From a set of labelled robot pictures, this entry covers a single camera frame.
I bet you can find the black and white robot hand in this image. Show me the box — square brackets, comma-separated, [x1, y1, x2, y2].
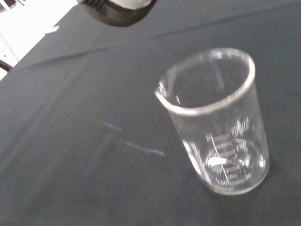
[77, 0, 158, 27]

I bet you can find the black table cloth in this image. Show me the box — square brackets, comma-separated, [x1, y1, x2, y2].
[0, 0, 301, 226]

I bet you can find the black tripod leg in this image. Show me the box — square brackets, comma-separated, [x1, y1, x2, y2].
[0, 58, 13, 73]

